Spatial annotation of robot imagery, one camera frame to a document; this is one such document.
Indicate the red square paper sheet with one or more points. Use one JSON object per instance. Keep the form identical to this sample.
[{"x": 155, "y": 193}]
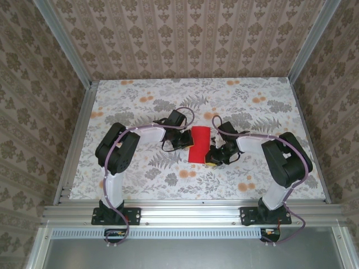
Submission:
[{"x": 199, "y": 145}]

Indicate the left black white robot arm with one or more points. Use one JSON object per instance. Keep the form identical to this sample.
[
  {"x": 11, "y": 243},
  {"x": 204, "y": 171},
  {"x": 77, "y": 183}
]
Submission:
[{"x": 117, "y": 151}]

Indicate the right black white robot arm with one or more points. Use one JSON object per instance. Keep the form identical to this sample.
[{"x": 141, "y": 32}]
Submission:
[{"x": 289, "y": 159}]

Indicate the grey sheet metal panel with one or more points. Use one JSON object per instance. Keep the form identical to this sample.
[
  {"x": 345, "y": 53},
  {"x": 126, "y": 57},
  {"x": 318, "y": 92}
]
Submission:
[{"x": 190, "y": 255}]

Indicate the floral patterned table cover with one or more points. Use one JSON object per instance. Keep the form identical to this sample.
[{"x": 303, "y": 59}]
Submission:
[{"x": 224, "y": 182}]

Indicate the right black connector board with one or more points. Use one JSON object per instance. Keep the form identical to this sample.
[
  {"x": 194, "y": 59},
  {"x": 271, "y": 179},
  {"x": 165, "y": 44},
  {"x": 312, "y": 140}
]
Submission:
[{"x": 273, "y": 236}]

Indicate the black connector board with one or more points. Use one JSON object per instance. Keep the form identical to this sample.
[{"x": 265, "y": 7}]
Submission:
[
  {"x": 273, "y": 236},
  {"x": 112, "y": 239}
]

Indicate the left black connector board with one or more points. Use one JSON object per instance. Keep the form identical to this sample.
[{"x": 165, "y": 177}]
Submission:
[{"x": 112, "y": 239}]

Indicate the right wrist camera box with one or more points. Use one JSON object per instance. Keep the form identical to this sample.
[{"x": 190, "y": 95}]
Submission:
[{"x": 213, "y": 140}]

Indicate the aluminium mounting rail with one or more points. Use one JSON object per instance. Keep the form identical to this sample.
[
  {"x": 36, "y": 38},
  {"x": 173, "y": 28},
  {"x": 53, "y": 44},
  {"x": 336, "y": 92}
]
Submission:
[{"x": 190, "y": 213}]

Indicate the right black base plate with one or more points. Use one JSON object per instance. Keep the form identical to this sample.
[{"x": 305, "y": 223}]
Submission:
[{"x": 246, "y": 215}]

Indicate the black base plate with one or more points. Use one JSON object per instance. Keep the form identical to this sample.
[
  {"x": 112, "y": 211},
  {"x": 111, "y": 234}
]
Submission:
[
  {"x": 134, "y": 215},
  {"x": 246, "y": 215}
]

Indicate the right aluminium side rail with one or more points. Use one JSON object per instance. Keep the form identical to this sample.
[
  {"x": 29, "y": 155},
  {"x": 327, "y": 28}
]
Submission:
[{"x": 302, "y": 112}]

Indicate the aluminium side rail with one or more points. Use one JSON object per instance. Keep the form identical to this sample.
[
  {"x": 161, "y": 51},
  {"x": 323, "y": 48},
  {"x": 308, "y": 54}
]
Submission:
[
  {"x": 302, "y": 112},
  {"x": 82, "y": 117}
]

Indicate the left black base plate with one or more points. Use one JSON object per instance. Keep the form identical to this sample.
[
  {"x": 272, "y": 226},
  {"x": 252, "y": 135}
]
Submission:
[{"x": 134, "y": 215}]

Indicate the left aluminium side rail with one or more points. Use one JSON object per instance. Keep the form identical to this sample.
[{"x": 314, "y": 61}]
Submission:
[{"x": 82, "y": 117}]

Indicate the right aluminium frame post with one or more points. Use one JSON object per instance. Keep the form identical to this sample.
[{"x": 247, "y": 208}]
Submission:
[{"x": 312, "y": 39}]

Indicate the aluminium frame post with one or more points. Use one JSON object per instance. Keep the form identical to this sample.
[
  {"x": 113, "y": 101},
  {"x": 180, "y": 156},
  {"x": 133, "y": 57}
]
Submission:
[
  {"x": 65, "y": 42},
  {"x": 312, "y": 39}
]

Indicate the left aluminium frame post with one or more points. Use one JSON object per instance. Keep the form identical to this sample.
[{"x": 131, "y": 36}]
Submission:
[{"x": 65, "y": 42}]

